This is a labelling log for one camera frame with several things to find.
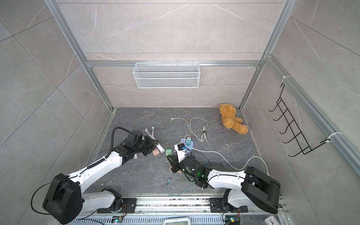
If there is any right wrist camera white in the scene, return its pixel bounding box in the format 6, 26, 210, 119
174, 143, 187, 163

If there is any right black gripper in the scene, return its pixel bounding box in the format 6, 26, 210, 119
168, 155, 198, 181

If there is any blue power strip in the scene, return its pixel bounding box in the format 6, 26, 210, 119
180, 138, 194, 150

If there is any brown teddy bear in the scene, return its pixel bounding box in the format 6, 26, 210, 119
218, 104, 248, 135

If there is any white wire mesh basket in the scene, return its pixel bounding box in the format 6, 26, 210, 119
133, 62, 201, 89

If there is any green charging cable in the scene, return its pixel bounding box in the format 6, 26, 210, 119
164, 160, 226, 197

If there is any black wire hook rack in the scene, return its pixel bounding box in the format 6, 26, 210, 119
268, 83, 330, 158

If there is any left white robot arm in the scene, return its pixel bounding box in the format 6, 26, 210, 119
42, 127, 159, 225

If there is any teal charger plug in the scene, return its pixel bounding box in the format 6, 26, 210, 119
184, 137, 192, 145

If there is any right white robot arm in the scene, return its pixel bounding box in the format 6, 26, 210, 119
167, 155, 281, 214

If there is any green charger plug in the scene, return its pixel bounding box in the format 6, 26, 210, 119
166, 148, 173, 155

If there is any pink charger plug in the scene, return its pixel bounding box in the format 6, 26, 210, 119
152, 149, 160, 157

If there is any white power strip cord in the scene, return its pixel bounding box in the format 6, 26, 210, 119
192, 147, 270, 176

